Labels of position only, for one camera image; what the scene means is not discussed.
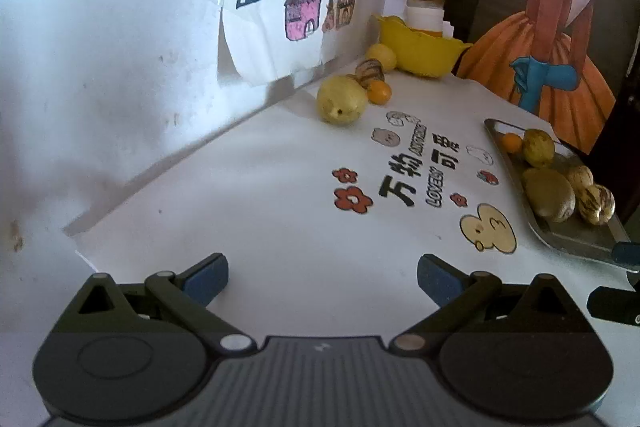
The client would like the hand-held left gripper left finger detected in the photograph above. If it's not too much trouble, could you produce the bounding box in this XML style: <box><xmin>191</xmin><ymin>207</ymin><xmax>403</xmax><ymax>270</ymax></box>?
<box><xmin>52</xmin><ymin>253</ymin><xmax>257</xmax><ymax>355</ymax></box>

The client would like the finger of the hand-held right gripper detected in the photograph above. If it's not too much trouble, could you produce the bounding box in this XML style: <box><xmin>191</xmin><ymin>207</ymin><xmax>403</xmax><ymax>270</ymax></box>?
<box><xmin>587</xmin><ymin>286</ymin><xmax>640</xmax><ymax>326</ymax></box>
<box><xmin>612</xmin><ymin>241</ymin><xmax>640</xmax><ymax>271</ymax></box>

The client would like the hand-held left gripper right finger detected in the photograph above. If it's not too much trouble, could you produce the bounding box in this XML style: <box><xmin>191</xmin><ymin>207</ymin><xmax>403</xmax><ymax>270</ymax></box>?
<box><xmin>389</xmin><ymin>254</ymin><xmax>598</xmax><ymax>355</ymax></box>

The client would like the grey metal tray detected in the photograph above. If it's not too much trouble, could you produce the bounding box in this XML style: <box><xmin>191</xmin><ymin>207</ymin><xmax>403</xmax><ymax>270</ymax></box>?
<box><xmin>483</xmin><ymin>118</ymin><xmax>634</xmax><ymax>266</ymax></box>

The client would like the large brown kiwi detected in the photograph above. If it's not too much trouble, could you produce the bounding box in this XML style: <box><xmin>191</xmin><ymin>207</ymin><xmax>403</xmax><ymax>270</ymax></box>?
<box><xmin>521</xmin><ymin>167</ymin><xmax>576</xmax><ymax>223</ymax></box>

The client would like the small yellow pear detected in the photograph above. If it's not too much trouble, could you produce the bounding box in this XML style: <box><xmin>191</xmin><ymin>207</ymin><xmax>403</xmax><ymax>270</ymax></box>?
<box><xmin>522</xmin><ymin>129</ymin><xmax>556</xmax><ymax>168</ymax></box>

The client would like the large yellow pear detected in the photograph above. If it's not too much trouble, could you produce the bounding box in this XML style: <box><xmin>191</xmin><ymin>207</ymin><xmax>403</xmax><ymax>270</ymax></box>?
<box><xmin>317</xmin><ymin>75</ymin><xmax>369</xmax><ymax>126</ymax></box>

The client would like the white printed table mat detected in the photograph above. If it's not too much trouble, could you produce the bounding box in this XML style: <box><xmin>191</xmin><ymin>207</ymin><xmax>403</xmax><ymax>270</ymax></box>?
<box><xmin>75</xmin><ymin>67</ymin><xmax>640</xmax><ymax>340</ymax></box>

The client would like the yellow scalloped plastic bowl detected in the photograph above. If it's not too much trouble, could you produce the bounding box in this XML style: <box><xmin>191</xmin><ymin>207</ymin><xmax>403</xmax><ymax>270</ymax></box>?
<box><xmin>377</xmin><ymin>14</ymin><xmax>474</xmax><ymax>80</ymax></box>

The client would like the yellow lemon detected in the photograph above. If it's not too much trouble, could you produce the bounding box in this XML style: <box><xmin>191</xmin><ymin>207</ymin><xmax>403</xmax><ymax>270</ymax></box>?
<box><xmin>365</xmin><ymin>44</ymin><xmax>398</xmax><ymax>72</ymax></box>

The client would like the orange dress woman poster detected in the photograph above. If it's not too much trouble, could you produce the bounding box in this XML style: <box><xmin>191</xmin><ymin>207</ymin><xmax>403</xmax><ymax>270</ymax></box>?
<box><xmin>457</xmin><ymin>0</ymin><xmax>640</xmax><ymax>156</ymax></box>

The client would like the white plastic jar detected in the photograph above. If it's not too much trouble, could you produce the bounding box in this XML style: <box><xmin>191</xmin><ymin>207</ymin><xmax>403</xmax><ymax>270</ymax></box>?
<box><xmin>405</xmin><ymin>0</ymin><xmax>445</xmax><ymax>36</ymax></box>

